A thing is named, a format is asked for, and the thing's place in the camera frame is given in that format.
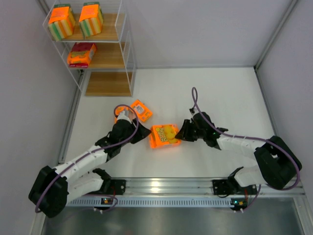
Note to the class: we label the white wire wooden shelf unit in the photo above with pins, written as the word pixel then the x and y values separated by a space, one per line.
pixel 112 69

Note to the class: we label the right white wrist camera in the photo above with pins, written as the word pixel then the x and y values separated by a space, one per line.
pixel 193 111

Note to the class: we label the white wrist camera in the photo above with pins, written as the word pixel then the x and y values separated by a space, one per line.
pixel 126 115
pixel 193 111

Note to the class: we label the striped sponge pack orange box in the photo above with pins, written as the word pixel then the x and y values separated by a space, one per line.
pixel 61 22

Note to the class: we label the slim orange sponge box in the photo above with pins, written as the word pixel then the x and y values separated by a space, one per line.
pixel 118 110

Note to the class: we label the yellow smiley sponge orange box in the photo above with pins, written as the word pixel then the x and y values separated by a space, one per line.
pixel 163 136

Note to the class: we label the pink sponge orange box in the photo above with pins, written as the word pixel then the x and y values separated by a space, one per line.
pixel 81 55

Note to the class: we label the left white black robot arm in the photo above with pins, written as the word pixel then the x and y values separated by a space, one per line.
pixel 55 187

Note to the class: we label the grey slotted cable duct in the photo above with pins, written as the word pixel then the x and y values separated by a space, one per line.
pixel 175 202

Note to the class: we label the orange box with barcode label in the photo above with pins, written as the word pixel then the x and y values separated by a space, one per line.
pixel 143 113

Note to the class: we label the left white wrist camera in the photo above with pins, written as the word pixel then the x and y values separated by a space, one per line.
pixel 126 115

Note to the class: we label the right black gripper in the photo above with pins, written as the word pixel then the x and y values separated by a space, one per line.
pixel 190 130

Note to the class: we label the aluminium mounting rail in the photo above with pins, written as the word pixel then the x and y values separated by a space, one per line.
pixel 166 186

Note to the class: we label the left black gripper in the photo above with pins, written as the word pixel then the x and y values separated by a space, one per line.
pixel 136 130

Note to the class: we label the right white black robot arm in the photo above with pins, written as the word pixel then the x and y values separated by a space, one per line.
pixel 275 165

